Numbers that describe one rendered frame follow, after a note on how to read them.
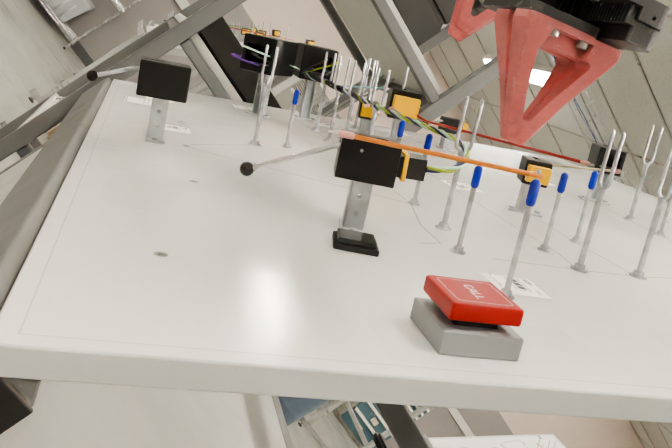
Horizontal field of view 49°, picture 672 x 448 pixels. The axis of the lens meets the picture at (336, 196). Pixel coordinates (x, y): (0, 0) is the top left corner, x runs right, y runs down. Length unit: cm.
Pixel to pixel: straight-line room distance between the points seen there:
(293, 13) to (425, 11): 664
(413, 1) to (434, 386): 139
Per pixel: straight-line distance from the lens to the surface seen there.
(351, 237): 64
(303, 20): 840
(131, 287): 48
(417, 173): 69
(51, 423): 59
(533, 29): 44
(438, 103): 171
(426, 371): 44
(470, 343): 47
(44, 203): 63
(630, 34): 45
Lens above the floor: 103
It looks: 3 degrees up
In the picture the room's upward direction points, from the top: 56 degrees clockwise
